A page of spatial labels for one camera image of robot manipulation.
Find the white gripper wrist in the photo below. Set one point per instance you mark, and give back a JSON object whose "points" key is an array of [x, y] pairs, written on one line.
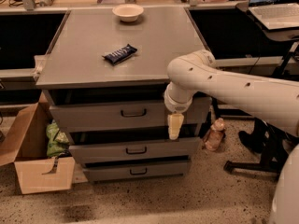
{"points": [[176, 105]]}

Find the grey top drawer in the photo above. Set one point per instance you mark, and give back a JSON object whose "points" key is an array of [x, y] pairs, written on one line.
{"points": [[110, 116]]}

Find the grey drawer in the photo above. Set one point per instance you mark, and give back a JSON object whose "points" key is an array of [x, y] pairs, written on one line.
{"points": [[137, 150], [142, 170], [110, 116]]}

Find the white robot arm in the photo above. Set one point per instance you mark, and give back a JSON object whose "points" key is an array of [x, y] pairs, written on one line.
{"points": [[272, 100]]}

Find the grey middle drawer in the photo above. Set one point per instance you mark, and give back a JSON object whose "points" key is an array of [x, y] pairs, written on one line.
{"points": [[137, 150]]}

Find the grey bottom drawer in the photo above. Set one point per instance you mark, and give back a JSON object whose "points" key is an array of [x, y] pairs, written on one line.
{"points": [[142, 170]]}

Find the grey drawer cabinet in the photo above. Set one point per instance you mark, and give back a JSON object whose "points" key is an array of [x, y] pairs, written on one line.
{"points": [[105, 81]]}

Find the open cardboard box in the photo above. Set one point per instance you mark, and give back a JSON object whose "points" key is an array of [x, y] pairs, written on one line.
{"points": [[25, 146]]}

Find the plastic bottle on floor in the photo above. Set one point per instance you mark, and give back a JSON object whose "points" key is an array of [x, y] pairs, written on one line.
{"points": [[215, 134]]}

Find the black shoe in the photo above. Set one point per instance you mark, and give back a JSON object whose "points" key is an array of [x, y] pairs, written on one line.
{"points": [[254, 141]]}

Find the blue snack bar wrapper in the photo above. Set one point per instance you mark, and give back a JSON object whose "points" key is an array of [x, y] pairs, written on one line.
{"points": [[120, 55]]}

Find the black office chair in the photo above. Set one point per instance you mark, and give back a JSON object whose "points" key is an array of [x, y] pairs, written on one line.
{"points": [[274, 153]]}

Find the white ceramic bowl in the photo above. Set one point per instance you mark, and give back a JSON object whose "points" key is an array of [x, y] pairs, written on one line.
{"points": [[128, 12]]}

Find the green chip bag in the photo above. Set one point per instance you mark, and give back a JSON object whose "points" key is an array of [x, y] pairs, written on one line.
{"points": [[58, 143]]}

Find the silver laptop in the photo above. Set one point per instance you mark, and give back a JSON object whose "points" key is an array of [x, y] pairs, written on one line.
{"points": [[276, 14]]}

